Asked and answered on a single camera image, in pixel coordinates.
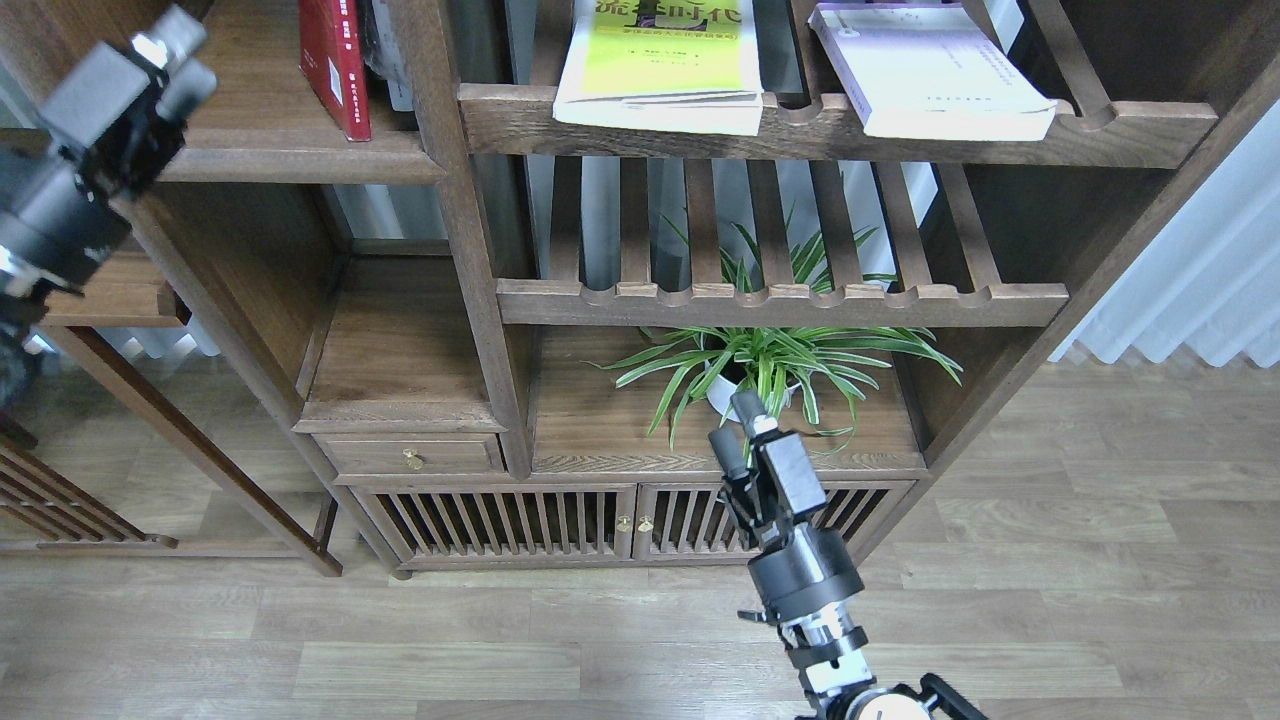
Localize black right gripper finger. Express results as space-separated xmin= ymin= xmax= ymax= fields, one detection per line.
xmin=731 ymin=389 xmax=826 ymax=521
xmin=708 ymin=427 xmax=760 ymax=511

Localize brass drawer knob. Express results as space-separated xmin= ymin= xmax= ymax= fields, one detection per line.
xmin=402 ymin=448 xmax=426 ymax=471

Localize white curtain right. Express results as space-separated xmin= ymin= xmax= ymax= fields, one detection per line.
xmin=1050 ymin=105 xmax=1279 ymax=368

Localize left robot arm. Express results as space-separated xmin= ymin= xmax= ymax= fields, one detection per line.
xmin=1 ymin=5 xmax=218 ymax=406

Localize yellow-green paperback book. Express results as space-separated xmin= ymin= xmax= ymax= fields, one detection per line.
xmin=552 ymin=1 xmax=764 ymax=136

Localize red paperback book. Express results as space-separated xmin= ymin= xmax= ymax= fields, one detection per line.
xmin=297 ymin=1 xmax=372 ymax=142

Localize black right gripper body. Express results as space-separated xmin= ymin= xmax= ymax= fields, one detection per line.
xmin=735 ymin=491 xmax=864 ymax=625

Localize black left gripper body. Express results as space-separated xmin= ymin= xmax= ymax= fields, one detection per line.
xmin=3 ymin=90 xmax=186 ymax=296

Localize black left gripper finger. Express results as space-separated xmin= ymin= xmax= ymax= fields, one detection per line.
xmin=38 ymin=5 xmax=209 ymax=136
xmin=156 ymin=61 xmax=218 ymax=120

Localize large dark wooden bookshelf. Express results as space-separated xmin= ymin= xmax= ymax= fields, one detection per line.
xmin=128 ymin=1 xmax=1279 ymax=573

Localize spider plant in white pot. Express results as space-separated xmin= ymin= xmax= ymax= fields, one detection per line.
xmin=596 ymin=205 xmax=965 ymax=547

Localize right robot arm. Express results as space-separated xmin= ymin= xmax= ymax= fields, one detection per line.
xmin=708 ymin=389 xmax=984 ymax=719

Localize wooden side table left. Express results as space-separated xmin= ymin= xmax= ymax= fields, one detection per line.
xmin=3 ymin=243 xmax=343 ymax=577

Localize white lavender paperback book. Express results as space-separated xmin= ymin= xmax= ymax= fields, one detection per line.
xmin=808 ymin=3 xmax=1059 ymax=142

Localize upright books on shelf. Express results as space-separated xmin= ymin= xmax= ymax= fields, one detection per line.
xmin=358 ymin=1 xmax=415 ymax=111

